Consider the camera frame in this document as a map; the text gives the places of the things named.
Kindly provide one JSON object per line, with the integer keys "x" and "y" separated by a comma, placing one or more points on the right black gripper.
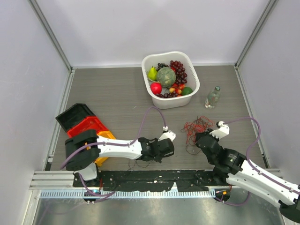
{"x": 206, "y": 132}

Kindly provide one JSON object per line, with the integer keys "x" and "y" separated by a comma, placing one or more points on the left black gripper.
{"x": 159, "y": 158}

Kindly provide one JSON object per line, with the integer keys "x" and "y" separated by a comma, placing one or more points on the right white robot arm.
{"x": 235, "y": 169}

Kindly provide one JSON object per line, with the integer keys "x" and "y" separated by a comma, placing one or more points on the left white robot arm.
{"x": 84, "y": 149}

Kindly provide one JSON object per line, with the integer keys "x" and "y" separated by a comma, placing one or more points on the clear glass bottle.
{"x": 213, "y": 97}

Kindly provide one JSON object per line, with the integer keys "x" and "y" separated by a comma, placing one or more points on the yellow plastic bin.
{"x": 106, "y": 134}

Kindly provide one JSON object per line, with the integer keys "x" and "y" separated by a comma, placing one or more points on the green lime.
{"x": 186, "y": 91}

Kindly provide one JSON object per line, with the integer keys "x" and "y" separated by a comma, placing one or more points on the cherry cluster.
{"x": 172, "y": 92}

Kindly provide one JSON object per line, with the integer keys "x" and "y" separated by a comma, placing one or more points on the red apple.
{"x": 156, "y": 88}

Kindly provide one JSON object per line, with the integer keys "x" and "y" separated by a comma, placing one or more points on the white plastic fruit basket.
{"x": 193, "y": 82}

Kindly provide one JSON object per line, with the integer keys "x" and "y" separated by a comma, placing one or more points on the green netted melon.
{"x": 166, "y": 77}

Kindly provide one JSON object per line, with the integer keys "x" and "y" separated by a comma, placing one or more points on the red grape bunch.
{"x": 180, "y": 71}

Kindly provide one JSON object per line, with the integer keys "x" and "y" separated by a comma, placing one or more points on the red plastic bin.
{"x": 91, "y": 122}

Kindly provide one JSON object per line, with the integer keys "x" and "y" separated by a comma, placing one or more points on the green yellow pear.
{"x": 152, "y": 74}

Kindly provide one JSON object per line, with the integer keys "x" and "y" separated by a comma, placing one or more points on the dark grape bunch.
{"x": 161, "y": 65}

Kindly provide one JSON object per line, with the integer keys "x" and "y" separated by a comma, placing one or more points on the black plastic bin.
{"x": 73, "y": 116}

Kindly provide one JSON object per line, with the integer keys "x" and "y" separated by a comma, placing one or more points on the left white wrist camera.
{"x": 167, "y": 134}

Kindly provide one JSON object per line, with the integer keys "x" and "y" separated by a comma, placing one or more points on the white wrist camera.
{"x": 222, "y": 130}
{"x": 167, "y": 134}

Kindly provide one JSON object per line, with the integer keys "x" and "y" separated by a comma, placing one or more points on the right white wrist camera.
{"x": 222, "y": 130}

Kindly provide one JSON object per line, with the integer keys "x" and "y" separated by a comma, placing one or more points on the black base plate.
{"x": 156, "y": 180}

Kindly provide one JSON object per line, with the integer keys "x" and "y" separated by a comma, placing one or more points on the slotted cable duct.
{"x": 80, "y": 193}

